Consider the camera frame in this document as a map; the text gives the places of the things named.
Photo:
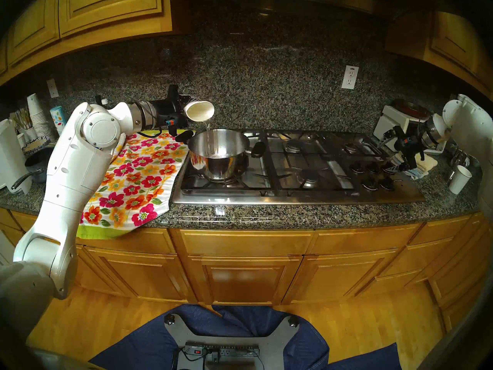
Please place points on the patterned shallow bowl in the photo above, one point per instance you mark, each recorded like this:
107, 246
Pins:
36, 145

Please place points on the soy sauce bottle white cap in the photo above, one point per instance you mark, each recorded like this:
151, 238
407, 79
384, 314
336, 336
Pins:
104, 101

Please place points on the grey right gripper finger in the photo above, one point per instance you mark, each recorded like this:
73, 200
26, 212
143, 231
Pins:
394, 157
398, 168

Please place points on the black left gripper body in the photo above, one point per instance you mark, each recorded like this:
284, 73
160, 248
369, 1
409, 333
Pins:
167, 115

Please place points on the wooden chopsticks bundle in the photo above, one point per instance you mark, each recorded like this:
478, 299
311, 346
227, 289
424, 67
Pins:
24, 118

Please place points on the small black capped gas burner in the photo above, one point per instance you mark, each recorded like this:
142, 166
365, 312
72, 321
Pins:
351, 148

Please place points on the floral printed cloth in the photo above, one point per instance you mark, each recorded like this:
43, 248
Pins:
142, 188

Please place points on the large black stove knob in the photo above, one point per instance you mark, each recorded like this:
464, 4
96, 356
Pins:
387, 185
370, 184

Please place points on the white utensil holder cup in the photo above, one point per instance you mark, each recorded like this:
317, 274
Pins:
30, 134

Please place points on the dark red plate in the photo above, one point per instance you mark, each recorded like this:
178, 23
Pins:
412, 109

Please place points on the white kitchen appliance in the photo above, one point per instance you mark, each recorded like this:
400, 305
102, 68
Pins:
389, 120

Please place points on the white wall power outlet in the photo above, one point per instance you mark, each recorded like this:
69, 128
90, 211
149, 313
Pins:
350, 77
52, 88

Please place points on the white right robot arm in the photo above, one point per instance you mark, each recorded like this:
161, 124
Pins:
470, 122

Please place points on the wooden base cabinets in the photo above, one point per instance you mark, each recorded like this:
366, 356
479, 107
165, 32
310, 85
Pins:
242, 280

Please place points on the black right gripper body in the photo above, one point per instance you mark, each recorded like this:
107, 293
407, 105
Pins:
410, 145

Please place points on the small black stove knob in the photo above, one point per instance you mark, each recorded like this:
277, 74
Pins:
388, 171
373, 167
358, 167

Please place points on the dark blue cloth cover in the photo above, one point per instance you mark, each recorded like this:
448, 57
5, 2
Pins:
146, 346

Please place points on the wide black cast iron grate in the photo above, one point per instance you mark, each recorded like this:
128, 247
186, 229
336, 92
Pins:
246, 185
314, 189

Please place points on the colourful patterned paper cup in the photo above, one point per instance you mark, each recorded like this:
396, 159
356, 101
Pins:
57, 118

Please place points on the white mug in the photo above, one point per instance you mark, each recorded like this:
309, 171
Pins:
460, 180

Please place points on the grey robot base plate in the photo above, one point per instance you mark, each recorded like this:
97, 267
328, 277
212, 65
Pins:
277, 346

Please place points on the stack of white paper cups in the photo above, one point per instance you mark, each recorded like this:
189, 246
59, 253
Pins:
36, 111

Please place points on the tall white container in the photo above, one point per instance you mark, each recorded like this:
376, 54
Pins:
13, 157

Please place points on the metal measuring cups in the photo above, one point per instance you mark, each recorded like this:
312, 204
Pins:
458, 157

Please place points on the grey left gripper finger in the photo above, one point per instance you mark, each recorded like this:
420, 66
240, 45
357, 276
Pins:
183, 119
185, 98

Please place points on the wooden wall cabinet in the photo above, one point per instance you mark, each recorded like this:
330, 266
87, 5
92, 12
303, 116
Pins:
108, 7
454, 41

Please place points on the white paper cup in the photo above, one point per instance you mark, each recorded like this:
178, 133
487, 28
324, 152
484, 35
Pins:
198, 110

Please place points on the striped blue yellow dish towel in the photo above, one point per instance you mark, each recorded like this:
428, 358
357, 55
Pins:
425, 165

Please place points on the stainless steel pot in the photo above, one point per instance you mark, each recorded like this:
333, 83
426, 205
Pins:
219, 163

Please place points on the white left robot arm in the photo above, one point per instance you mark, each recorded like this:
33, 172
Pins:
65, 180

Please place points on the black power strip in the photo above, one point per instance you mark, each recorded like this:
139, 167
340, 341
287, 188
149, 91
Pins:
231, 350

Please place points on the stainless steel gas cooktop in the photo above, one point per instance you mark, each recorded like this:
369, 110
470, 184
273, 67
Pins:
339, 176

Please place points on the narrow black cast iron grate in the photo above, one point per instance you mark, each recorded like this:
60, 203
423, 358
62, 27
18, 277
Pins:
369, 149

